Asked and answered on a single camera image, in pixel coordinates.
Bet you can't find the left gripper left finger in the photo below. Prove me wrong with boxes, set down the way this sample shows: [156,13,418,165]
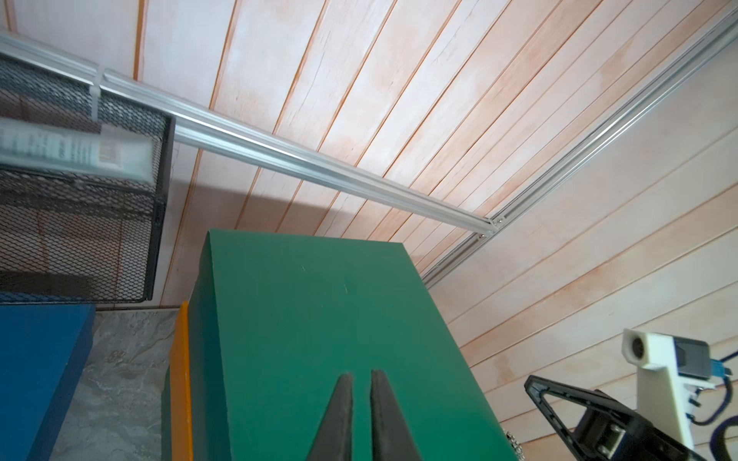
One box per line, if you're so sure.
[307,374,354,461]

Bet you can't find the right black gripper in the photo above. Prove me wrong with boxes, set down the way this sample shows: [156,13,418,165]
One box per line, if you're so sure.
[523,373,707,461]

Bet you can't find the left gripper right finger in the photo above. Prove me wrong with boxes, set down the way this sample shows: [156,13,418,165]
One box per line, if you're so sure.
[370,370,421,461]

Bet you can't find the orange shoebox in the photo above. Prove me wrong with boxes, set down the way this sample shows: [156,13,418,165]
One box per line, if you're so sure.
[169,302,194,460]

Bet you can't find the blue shoebox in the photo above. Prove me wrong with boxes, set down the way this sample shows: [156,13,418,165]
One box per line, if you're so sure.
[1,305,95,460]

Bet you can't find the paper in mesh basket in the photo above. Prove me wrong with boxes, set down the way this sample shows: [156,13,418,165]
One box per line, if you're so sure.
[1,117,156,184]

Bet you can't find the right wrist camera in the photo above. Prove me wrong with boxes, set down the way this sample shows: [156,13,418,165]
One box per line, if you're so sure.
[622,330,715,449]

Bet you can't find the black mesh wall basket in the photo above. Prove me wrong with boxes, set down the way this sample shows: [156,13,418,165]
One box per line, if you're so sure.
[1,56,176,305]

